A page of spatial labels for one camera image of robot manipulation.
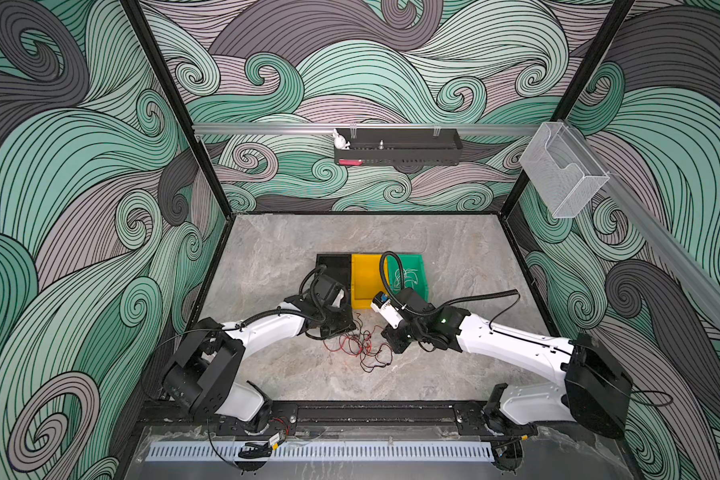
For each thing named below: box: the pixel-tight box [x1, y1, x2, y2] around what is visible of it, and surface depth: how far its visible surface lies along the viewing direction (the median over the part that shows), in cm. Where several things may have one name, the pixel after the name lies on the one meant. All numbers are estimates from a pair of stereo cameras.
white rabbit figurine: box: [332, 128, 351, 150], surface depth 87 cm
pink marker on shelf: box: [338, 159, 363, 166], surface depth 92 cm
